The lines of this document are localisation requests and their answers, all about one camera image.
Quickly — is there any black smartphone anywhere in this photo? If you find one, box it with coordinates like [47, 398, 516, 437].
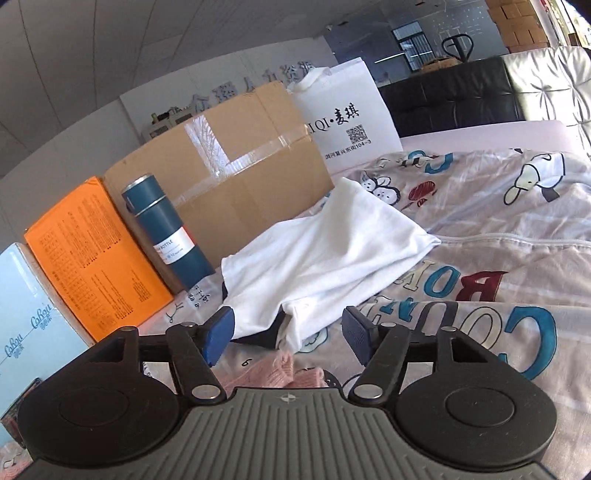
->
[1, 377, 43, 447]

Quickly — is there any orange cardboard box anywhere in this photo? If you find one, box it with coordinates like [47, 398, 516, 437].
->
[24, 177, 173, 341]

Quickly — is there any large light blue box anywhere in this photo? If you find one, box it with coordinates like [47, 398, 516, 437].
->
[0, 242, 91, 446]

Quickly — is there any pink knitted sweater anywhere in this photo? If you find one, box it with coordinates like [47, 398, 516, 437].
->
[214, 351, 327, 394]

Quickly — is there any black sofa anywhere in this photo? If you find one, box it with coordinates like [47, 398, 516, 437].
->
[379, 56, 525, 137]

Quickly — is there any brown cardboard box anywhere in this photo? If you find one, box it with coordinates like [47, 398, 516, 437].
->
[103, 82, 332, 284]

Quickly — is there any white tote bag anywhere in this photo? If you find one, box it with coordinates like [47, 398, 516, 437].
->
[287, 58, 403, 175]

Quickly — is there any dark teal thermos bottle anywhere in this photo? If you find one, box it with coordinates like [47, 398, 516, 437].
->
[121, 174, 214, 291]

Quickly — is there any white t-shirt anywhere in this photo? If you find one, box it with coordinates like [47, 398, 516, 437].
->
[221, 178, 441, 352]

